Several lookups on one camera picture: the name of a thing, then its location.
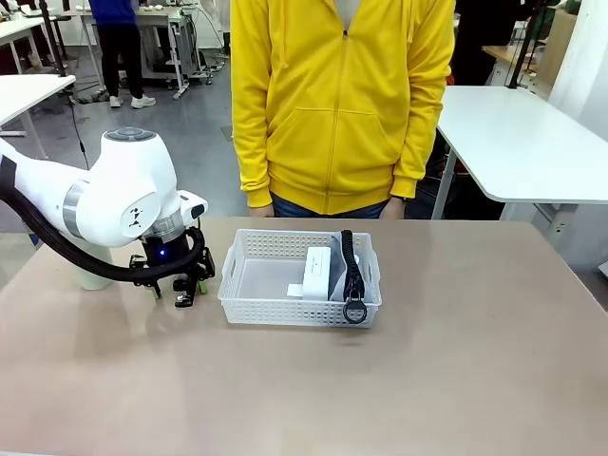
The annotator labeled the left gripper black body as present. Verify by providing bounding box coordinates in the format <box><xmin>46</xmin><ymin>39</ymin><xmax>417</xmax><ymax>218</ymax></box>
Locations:
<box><xmin>128</xmin><ymin>227</ymin><xmax>218</xmax><ymax>292</ymax></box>

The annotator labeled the pale green cylinder roll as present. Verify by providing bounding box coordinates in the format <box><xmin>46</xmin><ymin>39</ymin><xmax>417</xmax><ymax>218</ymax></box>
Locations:
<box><xmin>77</xmin><ymin>244</ymin><xmax>116</xmax><ymax>292</ymax></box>

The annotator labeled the white rectangular box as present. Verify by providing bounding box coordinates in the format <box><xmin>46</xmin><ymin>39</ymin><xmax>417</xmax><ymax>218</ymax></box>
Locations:
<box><xmin>302</xmin><ymin>245</ymin><xmax>333</xmax><ymax>302</ymax></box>

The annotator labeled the black strap with ring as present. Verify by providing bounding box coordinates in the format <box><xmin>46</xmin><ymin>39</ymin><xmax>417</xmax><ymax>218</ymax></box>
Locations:
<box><xmin>328</xmin><ymin>229</ymin><xmax>370</xmax><ymax>327</ymax></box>

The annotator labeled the person's left forearm yellow sleeve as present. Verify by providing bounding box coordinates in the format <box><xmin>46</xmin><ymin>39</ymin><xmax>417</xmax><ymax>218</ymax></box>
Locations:
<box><xmin>389</xmin><ymin>89</ymin><xmax>447</xmax><ymax>200</ymax></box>

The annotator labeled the person's right forearm yellow sleeve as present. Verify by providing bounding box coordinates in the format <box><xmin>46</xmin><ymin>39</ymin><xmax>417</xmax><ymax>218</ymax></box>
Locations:
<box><xmin>231</xmin><ymin>89</ymin><xmax>276</xmax><ymax>210</ymax></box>

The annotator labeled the white perforated plastic basket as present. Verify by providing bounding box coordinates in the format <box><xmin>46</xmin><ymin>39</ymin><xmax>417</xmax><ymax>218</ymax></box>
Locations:
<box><xmin>217</xmin><ymin>228</ymin><xmax>384</xmax><ymax>330</ymax></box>

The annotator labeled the person's left hand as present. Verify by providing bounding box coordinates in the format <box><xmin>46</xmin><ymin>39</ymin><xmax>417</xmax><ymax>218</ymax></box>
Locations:
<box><xmin>379</xmin><ymin>195</ymin><xmax>406</xmax><ymax>219</ymax></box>

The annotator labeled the white table with white leg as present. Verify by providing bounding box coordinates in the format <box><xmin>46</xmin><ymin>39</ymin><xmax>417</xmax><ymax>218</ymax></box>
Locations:
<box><xmin>0</xmin><ymin>73</ymin><xmax>77</xmax><ymax>161</ymax></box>

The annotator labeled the person in blue top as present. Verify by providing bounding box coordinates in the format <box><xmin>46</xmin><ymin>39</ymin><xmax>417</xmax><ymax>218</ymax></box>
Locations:
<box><xmin>87</xmin><ymin>0</ymin><xmax>157</xmax><ymax>109</ymax></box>

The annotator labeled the person in yellow hoodie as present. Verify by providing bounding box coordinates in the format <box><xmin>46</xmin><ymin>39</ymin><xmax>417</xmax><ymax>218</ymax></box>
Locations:
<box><xmin>229</xmin><ymin>0</ymin><xmax>457</xmax><ymax>219</ymax></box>

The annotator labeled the black vertical pole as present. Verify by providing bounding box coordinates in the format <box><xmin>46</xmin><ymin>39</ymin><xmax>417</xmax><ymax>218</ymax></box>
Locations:
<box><xmin>37</xmin><ymin>0</ymin><xmax>67</xmax><ymax>78</ymax></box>

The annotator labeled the grey background desk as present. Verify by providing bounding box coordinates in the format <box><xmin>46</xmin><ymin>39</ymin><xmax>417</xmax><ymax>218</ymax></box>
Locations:
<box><xmin>78</xmin><ymin>4</ymin><xmax>213</xmax><ymax>100</ymax></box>

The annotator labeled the small white background table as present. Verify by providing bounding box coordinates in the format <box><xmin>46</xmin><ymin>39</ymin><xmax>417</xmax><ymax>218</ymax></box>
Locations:
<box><xmin>0</xmin><ymin>16</ymin><xmax>58</xmax><ymax>72</ymax></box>

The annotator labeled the large white table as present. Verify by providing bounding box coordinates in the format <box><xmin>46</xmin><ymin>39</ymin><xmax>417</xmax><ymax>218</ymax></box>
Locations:
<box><xmin>430</xmin><ymin>85</ymin><xmax>608</xmax><ymax>248</ymax></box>

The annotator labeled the person in black clothing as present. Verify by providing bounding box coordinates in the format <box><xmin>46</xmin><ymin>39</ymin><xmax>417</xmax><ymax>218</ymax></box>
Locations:
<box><xmin>450</xmin><ymin>0</ymin><xmax>523</xmax><ymax>86</ymax></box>

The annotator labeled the wooden top desk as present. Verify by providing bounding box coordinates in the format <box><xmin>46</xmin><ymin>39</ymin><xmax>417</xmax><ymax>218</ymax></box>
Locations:
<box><xmin>482</xmin><ymin>45</ymin><xmax>542</xmax><ymax>86</ymax></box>

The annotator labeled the black slanted pole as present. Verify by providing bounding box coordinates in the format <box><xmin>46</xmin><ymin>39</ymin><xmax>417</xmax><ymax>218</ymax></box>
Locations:
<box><xmin>505</xmin><ymin>0</ymin><xmax>547</xmax><ymax>90</ymax></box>

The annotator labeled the tall cardboard box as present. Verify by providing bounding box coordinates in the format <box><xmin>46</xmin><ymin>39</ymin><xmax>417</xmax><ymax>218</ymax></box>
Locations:
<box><xmin>539</xmin><ymin>8</ymin><xmax>577</xmax><ymax>89</ymax></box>

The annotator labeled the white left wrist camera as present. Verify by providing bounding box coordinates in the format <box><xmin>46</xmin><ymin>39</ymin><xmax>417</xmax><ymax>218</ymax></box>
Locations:
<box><xmin>176</xmin><ymin>188</ymin><xmax>209</xmax><ymax>222</ymax></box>

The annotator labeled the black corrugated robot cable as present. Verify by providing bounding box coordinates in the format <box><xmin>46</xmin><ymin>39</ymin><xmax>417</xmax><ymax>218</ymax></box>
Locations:
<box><xmin>0</xmin><ymin>184</ymin><xmax>205</xmax><ymax>286</ymax></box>

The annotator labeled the thin black floor cable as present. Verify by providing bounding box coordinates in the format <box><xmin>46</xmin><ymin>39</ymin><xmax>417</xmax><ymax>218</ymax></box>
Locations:
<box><xmin>69</xmin><ymin>97</ymin><xmax>91</xmax><ymax>171</ymax></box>

